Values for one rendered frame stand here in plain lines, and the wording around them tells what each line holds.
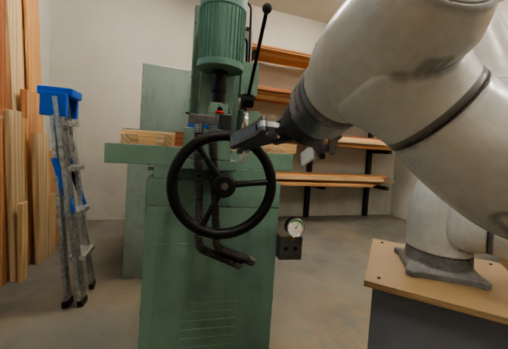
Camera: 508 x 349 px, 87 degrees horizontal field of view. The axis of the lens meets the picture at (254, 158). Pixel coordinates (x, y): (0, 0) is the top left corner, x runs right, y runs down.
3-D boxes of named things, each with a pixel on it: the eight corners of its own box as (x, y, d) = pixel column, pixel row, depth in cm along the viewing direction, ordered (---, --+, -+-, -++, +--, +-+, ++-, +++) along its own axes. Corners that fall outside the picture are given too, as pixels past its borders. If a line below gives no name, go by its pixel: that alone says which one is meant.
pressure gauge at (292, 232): (286, 242, 88) (287, 218, 87) (282, 239, 91) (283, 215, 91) (303, 242, 89) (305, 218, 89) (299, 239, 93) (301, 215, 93)
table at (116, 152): (90, 165, 71) (91, 142, 71) (120, 158, 101) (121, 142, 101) (304, 174, 85) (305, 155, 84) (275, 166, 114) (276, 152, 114)
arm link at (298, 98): (299, 52, 32) (283, 80, 38) (305, 121, 29) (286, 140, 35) (367, 62, 34) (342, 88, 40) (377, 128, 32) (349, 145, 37)
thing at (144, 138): (124, 143, 96) (125, 131, 96) (125, 143, 98) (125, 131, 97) (295, 153, 110) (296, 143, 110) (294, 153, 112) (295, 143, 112)
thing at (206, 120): (187, 127, 77) (188, 107, 77) (188, 129, 88) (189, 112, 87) (233, 131, 80) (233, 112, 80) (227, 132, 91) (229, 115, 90)
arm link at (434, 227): (413, 233, 85) (420, 164, 84) (490, 252, 72) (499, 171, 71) (396, 245, 74) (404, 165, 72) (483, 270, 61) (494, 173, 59)
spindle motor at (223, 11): (196, 61, 92) (202, -32, 91) (196, 74, 109) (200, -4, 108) (246, 68, 96) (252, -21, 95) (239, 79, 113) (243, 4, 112)
